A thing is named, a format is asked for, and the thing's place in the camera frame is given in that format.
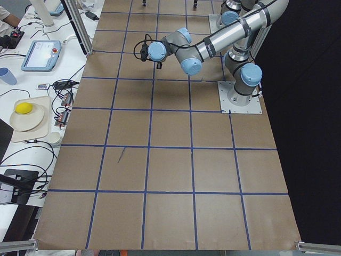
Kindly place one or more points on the beige round plate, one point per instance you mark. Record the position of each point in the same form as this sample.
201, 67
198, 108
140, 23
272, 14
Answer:
28, 121

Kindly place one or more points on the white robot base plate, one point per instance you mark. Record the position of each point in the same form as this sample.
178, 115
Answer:
232, 102

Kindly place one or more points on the teach pendant with screen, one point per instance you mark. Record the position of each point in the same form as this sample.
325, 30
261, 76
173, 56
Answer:
42, 56

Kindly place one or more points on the yellow lemon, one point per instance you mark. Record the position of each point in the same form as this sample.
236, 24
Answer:
24, 108

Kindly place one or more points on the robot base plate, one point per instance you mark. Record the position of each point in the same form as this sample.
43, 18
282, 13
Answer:
215, 22

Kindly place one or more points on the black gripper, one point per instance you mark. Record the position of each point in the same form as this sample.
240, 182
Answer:
159, 65

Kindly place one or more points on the small colourful card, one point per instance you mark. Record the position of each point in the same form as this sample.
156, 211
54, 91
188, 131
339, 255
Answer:
44, 86

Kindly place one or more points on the beige tray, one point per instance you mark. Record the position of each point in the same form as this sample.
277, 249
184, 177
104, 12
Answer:
42, 129

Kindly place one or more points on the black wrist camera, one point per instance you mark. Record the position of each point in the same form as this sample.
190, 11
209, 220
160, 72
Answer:
144, 52

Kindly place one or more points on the circuit board with wires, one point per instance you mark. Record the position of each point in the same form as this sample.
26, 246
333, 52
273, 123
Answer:
67, 99

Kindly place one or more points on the aluminium frame post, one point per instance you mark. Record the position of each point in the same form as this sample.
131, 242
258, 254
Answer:
78, 26

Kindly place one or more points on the black power adapter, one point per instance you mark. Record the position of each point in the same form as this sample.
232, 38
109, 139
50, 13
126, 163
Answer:
91, 16

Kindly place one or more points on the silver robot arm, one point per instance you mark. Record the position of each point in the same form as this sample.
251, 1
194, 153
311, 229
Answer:
242, 25
243, 66

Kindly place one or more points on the white paper cup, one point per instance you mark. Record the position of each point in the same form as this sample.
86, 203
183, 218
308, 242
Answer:
55, 139

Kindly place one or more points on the white cardboard tube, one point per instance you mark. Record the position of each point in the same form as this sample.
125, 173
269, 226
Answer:
42, 11

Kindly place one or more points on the blue plastic cup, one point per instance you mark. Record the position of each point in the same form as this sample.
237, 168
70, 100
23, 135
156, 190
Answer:
7, 76

